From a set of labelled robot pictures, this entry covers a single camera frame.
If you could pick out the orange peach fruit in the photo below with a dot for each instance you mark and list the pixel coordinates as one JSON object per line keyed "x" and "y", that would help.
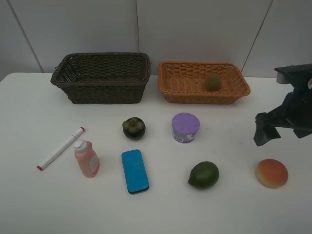
{"x": 271, "y": 173}

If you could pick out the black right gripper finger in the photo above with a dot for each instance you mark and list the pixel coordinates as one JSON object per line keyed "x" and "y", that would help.
{"x": 264, "y": 134}
{"x": 263, "y": 120}

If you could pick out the green avocado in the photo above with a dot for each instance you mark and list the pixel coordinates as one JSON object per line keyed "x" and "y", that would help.
{"x": 204, "y": 175}

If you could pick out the purple air freshener can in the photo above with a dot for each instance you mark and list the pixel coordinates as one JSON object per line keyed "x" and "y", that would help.
{"x": 185, "y": 127}

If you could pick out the white marker red caps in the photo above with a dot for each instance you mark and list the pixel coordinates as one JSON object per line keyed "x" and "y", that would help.
{"x": 60, "y": 149}

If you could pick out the blue whiteboard eraser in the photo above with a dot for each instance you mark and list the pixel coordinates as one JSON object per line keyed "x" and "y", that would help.
{"x": 134, "y": 170}

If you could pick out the brown kiwi fruit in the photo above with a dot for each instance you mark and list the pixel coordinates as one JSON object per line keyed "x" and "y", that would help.
{"x": 213, "y": 83}

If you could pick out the dark purple mangosteen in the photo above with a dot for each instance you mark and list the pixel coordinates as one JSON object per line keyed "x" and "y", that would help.
{"x": 134, "y": 128}

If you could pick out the dark brown wicker basket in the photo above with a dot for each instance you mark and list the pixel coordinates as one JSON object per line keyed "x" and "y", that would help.
{"x": 103, "y": 78}

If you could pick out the orange wicker basket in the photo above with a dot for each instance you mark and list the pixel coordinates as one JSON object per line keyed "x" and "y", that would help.
{"x": 184, "y": 82}

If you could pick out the pink bottle white cap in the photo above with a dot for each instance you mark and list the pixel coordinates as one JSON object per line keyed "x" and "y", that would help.
{"x": 86, "y": 157}

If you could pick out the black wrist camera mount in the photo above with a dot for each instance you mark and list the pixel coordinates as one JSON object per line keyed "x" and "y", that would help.
{"x": 299, "y": 76}

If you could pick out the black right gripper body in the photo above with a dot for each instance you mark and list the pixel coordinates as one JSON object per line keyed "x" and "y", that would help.
{"x": 294, "y": 113}

